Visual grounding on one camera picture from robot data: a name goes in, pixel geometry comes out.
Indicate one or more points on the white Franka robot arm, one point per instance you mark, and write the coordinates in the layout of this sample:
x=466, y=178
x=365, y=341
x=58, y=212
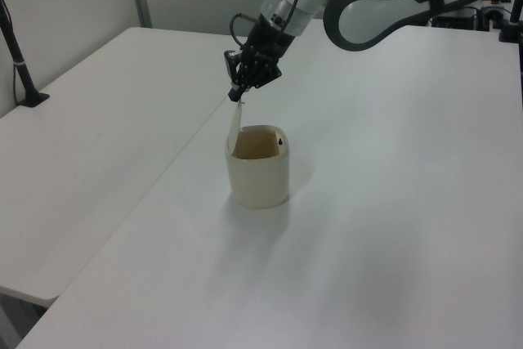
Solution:
x=367, y=18

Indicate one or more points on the black stand with white band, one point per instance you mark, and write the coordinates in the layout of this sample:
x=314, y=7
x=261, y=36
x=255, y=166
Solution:
x=24, y=75

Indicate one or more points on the cream trash bin lid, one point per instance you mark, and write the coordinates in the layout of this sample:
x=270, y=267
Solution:
x=235, y=128

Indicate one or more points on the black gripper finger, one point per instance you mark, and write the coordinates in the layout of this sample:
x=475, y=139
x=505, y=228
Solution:
x=237, y=91
x=231, y=65

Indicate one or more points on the cream plastic trash bin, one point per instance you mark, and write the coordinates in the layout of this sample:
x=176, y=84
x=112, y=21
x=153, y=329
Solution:
x=259, y=181

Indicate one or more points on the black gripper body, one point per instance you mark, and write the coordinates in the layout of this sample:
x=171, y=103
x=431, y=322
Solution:
x=265, y=50

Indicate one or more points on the black clamp stand pole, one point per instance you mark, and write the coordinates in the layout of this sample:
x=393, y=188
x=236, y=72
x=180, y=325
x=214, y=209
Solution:
x=512, y=18

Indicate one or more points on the black electronics box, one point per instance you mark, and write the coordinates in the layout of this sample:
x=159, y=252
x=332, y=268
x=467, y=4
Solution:
x=453, y=22

